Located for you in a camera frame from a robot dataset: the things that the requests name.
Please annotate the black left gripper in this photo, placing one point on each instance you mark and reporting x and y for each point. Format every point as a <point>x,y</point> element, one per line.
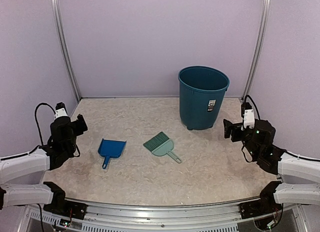
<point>81,121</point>

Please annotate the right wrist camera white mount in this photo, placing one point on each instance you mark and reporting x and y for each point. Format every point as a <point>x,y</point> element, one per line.
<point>247,114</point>

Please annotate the light green hand brush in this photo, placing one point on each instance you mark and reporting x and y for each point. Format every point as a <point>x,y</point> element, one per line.
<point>161,145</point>

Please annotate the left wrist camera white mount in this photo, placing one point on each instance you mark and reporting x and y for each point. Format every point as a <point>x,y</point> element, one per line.
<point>60,111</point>

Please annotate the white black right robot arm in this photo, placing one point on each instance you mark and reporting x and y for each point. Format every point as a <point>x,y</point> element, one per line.
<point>280,162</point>

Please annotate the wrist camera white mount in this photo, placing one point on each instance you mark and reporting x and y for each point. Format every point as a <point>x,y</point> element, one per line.
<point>60,111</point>
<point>247,114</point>

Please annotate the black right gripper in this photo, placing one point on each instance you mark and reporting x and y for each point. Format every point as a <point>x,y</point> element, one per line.
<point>228,127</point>

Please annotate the blue plastic dustpan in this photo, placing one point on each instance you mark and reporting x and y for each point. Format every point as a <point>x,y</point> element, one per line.
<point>110,149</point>

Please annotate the aluminium frame post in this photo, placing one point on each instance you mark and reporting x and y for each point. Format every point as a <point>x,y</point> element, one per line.
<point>258,46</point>
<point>64,49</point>

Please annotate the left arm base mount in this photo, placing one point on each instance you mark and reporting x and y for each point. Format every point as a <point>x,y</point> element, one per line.
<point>60,206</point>

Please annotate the teal plastic trash bin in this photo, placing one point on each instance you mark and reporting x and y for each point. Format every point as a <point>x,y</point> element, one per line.
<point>202,90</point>

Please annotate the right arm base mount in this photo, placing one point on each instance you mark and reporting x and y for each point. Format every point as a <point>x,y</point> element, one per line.
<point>265,204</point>

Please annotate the aluminium front rail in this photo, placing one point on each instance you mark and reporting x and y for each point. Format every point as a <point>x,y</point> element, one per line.
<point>102,217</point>

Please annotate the right aluminium frame post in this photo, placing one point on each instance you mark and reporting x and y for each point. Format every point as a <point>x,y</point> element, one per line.
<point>258,46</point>

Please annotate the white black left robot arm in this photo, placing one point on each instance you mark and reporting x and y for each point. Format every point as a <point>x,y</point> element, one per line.
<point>23,164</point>

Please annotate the left aluminium frame post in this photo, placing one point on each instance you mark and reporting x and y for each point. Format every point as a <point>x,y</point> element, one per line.
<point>64,49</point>

